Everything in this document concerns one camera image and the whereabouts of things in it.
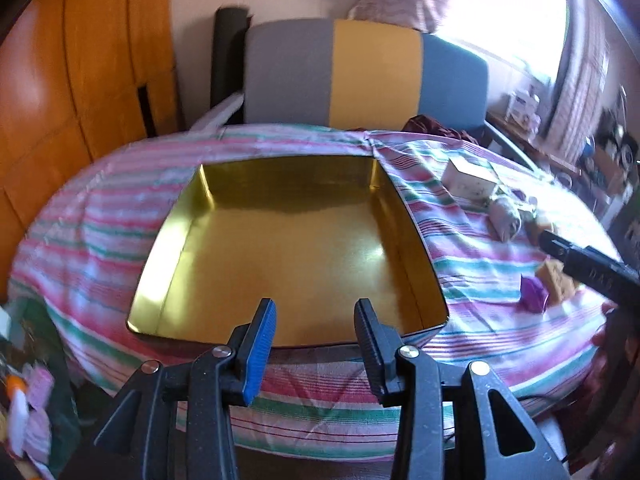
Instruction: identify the yellow sponge block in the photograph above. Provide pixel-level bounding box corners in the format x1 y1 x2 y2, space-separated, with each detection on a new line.
535 258 579 307

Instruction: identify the purple small object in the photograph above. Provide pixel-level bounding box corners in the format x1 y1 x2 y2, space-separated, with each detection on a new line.
520 275 549 314

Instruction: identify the gold metal tin tray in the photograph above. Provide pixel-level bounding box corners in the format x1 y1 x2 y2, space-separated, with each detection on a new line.
127 155 449 348

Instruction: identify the wooden side shelf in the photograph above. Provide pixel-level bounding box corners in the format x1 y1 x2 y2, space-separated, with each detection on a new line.
486 112 584 179

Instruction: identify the white cardboard box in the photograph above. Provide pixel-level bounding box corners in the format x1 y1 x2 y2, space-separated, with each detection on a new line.
442 156 498 200

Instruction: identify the white box on shelf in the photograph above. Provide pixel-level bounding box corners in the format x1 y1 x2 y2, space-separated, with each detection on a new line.
506 90 539 129

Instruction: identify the striped pink green bedsheet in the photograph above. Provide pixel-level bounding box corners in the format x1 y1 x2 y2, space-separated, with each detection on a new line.
8 125 618 462

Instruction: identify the dark red cloth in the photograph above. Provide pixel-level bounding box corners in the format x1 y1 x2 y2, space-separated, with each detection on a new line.
402 115 478 144

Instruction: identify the grey yellow blue armchair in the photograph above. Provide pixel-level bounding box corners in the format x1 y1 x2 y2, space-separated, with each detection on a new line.
193 18 537 171

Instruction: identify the orange wooden wardrobe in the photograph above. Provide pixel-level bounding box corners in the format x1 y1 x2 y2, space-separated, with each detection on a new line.
0 0 182 302

